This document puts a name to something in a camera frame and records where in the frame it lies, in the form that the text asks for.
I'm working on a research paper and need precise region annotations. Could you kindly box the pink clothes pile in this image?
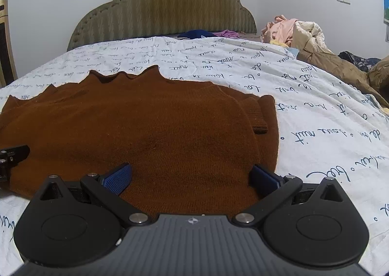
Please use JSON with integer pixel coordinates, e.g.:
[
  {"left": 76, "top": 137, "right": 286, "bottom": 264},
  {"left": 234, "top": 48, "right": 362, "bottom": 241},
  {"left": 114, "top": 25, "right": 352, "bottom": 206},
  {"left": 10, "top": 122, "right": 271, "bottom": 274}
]
[{"left": 261, "top": 15, "right": 297, "bottom": 44}]

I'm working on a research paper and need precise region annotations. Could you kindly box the dark floral cloth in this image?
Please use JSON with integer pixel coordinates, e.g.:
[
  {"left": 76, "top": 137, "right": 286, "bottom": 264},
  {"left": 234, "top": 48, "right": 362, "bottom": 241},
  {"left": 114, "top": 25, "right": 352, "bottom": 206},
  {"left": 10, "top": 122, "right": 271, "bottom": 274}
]
[{"left": 338, "top": 51, "right": 382, "bottom": 73}]

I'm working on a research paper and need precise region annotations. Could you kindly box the gold tower air conditioner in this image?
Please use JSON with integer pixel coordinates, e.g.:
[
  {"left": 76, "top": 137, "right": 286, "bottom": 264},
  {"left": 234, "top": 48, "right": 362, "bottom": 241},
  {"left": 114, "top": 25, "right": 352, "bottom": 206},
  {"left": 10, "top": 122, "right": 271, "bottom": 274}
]
[{"left": 0, "top": 0, "right": 18, "bottom": 88}]

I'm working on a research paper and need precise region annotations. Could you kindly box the white printed blanket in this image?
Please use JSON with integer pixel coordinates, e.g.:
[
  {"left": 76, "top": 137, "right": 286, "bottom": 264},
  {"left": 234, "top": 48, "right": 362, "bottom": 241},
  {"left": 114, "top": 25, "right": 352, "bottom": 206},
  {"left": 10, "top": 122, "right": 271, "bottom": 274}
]
[{"left": 0, "top": 35, "right": 389, "bottom": 276}]

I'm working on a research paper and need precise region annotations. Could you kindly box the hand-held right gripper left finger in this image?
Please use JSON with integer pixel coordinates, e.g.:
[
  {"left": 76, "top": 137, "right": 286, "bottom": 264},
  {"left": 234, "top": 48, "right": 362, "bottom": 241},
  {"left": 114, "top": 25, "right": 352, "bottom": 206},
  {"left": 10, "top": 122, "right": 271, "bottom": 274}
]
[{"left": 39, "top": 163, "right": 152, "bottom": 225}]

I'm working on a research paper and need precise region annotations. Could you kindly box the blue cloth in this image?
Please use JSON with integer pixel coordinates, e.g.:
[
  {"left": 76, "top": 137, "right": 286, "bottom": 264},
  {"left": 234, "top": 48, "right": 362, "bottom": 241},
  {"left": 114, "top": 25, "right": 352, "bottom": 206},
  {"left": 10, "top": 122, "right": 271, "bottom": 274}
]
[{"left": 177, "top": 29, "right": 215, "bottom": 39}]

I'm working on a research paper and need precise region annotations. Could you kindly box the olive padded headboard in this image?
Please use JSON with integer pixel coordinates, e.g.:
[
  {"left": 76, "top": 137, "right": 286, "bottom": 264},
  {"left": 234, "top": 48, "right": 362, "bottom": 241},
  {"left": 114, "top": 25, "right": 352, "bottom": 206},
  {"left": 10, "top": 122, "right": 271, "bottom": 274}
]
[{"left": 67, "top": 0, "right": 257, "bottom": 52}]

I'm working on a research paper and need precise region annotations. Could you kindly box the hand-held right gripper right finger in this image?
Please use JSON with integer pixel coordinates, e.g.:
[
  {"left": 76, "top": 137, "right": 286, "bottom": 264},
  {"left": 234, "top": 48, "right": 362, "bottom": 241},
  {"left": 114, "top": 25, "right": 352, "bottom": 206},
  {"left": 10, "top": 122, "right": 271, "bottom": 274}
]
[{"left": 232, "top": 164, "right": 350, "bottom": 225}]

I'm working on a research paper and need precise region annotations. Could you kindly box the purple cloth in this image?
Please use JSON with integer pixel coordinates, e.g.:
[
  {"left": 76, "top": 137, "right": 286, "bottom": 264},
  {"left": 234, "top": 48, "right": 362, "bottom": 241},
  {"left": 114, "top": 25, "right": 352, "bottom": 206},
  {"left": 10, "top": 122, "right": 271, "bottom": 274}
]
[{"left": 214, "top": 30, "right": 244, "bottom": 40}]

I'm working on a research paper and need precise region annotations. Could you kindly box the olive brown padded cloth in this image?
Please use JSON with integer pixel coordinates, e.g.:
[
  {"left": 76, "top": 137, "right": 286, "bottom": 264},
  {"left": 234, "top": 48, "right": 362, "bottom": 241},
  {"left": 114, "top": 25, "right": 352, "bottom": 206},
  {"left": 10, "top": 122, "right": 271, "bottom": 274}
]
[{"left": 366, "top": 55, "right": 389, "bottom": 103}]

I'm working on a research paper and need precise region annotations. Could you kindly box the brown knit sweater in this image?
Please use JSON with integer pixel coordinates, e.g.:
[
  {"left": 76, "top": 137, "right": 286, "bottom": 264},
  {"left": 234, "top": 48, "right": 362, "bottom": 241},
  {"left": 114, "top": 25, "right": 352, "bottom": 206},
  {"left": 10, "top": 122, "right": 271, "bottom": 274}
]
[{"left": 0, "top": 65, "right": 279, "bottom": 222}]

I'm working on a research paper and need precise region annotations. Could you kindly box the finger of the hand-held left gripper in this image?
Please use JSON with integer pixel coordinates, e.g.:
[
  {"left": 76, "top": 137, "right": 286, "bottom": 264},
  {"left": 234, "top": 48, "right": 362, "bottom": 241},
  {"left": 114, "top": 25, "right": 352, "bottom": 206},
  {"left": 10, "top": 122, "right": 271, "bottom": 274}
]
[{"left": 0, "top": 145, "right": 31, "bottom": 189}]

